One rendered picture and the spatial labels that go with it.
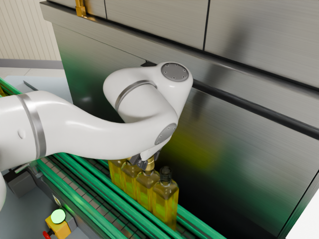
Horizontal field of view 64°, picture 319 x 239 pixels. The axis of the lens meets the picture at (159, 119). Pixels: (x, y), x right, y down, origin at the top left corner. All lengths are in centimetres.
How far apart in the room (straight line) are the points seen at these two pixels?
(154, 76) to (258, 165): 33
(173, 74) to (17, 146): 26
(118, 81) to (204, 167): 42
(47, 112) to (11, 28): 339
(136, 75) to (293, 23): 27
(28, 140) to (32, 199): 87
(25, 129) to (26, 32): 332
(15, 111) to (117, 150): 13
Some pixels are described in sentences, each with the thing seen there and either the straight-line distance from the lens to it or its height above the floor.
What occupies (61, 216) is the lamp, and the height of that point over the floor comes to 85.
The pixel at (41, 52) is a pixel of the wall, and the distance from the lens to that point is 367.
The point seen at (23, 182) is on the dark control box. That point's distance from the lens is 115.
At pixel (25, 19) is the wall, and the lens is 356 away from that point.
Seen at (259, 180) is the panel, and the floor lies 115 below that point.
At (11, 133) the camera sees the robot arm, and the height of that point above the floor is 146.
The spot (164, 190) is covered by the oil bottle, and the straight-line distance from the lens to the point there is 68.
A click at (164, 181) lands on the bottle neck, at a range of 66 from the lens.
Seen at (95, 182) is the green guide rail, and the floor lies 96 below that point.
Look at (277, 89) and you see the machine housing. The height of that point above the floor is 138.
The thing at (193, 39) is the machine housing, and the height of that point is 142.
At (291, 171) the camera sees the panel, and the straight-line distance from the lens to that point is 61.
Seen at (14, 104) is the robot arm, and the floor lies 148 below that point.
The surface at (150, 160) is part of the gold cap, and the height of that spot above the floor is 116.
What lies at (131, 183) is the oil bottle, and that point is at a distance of 75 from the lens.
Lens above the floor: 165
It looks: 40 degrees down
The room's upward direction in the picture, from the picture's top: straight up
